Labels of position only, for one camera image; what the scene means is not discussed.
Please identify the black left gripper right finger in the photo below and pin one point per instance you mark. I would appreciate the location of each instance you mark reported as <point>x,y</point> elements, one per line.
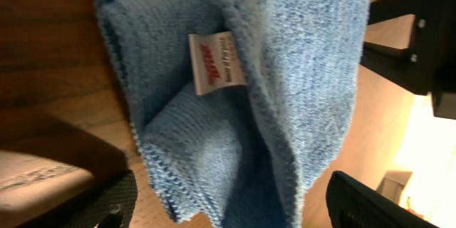
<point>351,204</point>

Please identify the blue microfiber cloth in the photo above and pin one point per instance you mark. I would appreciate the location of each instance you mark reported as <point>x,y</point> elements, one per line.
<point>236,106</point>

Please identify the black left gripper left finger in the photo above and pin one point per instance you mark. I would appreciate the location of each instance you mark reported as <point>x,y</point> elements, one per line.
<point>109,205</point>

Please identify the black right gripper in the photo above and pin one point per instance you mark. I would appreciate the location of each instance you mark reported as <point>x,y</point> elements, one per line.
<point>428,66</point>

